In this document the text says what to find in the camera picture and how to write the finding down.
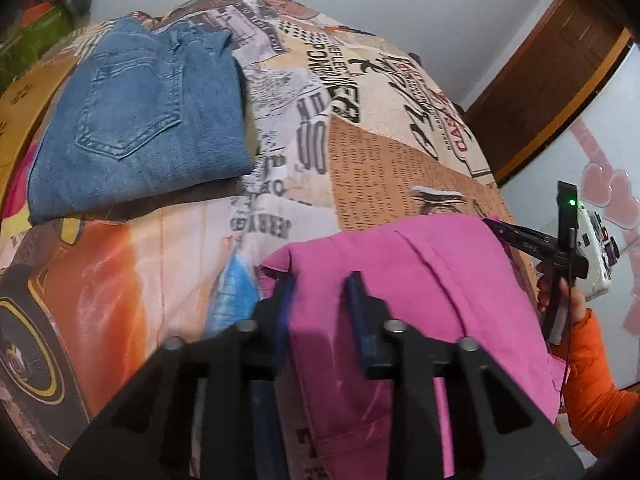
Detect person's right hand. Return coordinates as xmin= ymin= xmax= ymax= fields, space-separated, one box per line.
xmin=536 ymin=260 xmax=587 ymax=327

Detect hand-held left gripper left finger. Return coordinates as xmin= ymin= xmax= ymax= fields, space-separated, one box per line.
xmin=59 ymin=274 xmax=298 ymax=480

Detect pink heart sticker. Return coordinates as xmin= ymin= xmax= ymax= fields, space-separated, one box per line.
xmin=570 ymin=119 xmax=640 ymax=333

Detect printed blanket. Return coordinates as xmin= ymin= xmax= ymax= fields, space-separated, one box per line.
xmin=0 ymin=0 xmax=562 ymax=480

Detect blue jeans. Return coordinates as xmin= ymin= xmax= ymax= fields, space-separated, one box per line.
xmin=27 ymin=16 xmax=257 ymax=226

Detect pink pants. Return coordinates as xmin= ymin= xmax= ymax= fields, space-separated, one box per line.
xmin=257 ymin=214 xmax=567 ymax=480

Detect yellow wooden board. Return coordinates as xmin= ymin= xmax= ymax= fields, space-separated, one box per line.
xmin=0 ymin=57 xmax=77 ymax=206

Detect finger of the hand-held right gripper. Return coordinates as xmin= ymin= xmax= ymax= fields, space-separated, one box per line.
xmin=482 ymin=217 xmax=562 ymax=250
xmin=502 ymin=238 xmax=553 ymax=264

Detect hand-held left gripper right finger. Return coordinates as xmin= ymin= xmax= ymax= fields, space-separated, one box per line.
xmin=344 ymin=271 xmax=587 ymax=480

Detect brown wooden door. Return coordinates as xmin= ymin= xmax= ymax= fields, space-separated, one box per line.
xmin=462 ymin=0 xmax=636 ymax=187

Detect person's right forearm orange sleeve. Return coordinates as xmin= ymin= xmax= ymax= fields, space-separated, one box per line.
xmin=550 ymin=309 xmax=640 ymax=457

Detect white wardrobe door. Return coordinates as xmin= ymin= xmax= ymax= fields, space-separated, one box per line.
xmin=500 ymin=42 xmax=640 ymax=392

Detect pink cloth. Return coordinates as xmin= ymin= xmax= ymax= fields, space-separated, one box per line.
xmin=0 ymin=132 xmax=43 ymax=222

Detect green cloth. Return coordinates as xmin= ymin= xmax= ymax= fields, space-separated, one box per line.
xmin=0 ymin=2 xmax=76 ymax=93

